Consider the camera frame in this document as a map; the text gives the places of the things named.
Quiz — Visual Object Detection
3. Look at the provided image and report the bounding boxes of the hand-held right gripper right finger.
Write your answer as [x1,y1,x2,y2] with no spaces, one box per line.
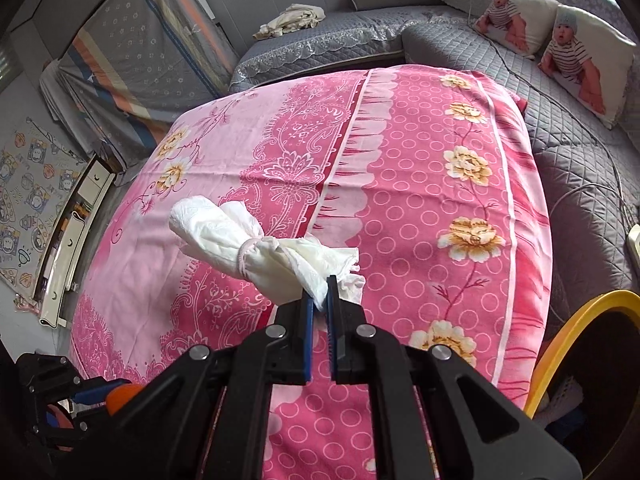
[325,275,583,480]

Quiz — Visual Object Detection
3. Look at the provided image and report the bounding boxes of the pink floral blanket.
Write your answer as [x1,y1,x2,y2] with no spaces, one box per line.
[70,64,553,480]

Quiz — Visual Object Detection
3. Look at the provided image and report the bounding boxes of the baby print pillow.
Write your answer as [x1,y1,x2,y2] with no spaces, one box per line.
[474,0,561,58]
[537,4,637,131]

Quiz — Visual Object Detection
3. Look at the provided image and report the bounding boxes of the yellow round bin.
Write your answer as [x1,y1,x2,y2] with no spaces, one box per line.
[524,290,640,480]

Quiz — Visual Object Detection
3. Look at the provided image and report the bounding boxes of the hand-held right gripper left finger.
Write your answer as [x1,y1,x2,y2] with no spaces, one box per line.
[87,287,316,480]

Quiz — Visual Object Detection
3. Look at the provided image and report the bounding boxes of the crumpled white cloth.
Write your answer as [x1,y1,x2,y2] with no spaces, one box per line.
[252,4,326,41]

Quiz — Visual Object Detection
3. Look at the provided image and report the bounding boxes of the cartoon printed wall cloth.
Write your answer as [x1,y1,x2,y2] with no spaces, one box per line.
[0,117,88,306]

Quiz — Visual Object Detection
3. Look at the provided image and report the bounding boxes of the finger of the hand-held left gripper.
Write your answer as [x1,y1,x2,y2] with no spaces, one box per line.
[67,377,131,406]
[65,405,120,430]

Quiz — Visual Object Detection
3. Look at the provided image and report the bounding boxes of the grey quilted sofa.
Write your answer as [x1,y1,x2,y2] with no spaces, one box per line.
[229,0,640,341]

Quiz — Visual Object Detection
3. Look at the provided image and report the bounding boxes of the striped sheet covered furniture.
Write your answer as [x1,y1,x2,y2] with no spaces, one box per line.
[40,0,240,161]

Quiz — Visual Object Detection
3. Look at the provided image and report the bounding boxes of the small orange object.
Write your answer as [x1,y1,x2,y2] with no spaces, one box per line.
[106,384,145,417]

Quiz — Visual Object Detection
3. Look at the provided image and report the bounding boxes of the grey flat cushion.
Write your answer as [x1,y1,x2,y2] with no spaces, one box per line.
[348,0,438,12]

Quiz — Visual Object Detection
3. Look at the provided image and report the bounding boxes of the white drawer unit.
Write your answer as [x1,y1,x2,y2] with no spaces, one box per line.
[32,155,118,331]

